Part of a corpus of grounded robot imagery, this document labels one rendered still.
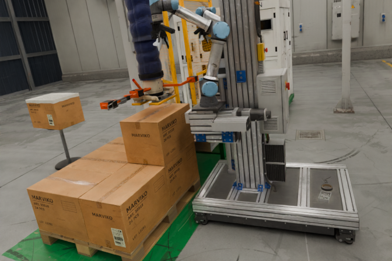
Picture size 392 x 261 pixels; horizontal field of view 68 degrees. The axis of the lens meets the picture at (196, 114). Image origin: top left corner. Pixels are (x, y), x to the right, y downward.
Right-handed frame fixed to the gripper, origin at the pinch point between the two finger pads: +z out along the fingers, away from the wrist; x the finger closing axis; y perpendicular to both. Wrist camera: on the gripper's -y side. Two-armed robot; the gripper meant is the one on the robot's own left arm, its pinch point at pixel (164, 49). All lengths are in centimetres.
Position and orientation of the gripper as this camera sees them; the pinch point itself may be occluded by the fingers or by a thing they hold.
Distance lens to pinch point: 214.1
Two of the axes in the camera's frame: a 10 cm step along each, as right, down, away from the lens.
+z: 1.2, 9.6, 2.7
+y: -9.3, 0.2, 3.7
